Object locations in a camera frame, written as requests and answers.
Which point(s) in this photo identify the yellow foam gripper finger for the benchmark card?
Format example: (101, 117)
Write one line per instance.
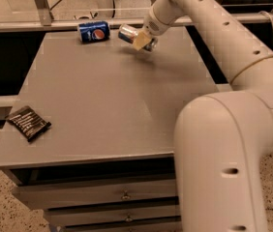
(141, 40)

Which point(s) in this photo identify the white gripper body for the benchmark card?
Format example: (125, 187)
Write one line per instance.
(151, 27)

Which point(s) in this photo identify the silver blue redbull can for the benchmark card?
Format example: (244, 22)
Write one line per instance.
(127, 33)

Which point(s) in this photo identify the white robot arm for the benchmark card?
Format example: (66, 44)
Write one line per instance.
(220, 138)

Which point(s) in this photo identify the blue pepsi can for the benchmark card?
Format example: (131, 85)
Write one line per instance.
(93, 32)

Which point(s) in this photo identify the grey drawer cabinet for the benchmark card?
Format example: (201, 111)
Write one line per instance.
(112, 112)

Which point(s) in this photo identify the black snack packet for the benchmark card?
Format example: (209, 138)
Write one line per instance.
(28, 122)

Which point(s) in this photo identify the bottom grey drawer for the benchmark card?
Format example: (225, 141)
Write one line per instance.
(159, 226)

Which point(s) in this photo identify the grey drawer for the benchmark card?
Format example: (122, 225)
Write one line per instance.
(159, 226)
(103, 191)
(76, 217)

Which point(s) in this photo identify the top grey drawer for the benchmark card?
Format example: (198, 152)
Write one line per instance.
(103, 191)

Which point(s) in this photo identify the middle grey drawer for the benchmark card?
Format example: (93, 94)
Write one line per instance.
(76, 217)

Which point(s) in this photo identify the metal railing frame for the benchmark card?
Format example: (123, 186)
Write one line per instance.
(78, 20)

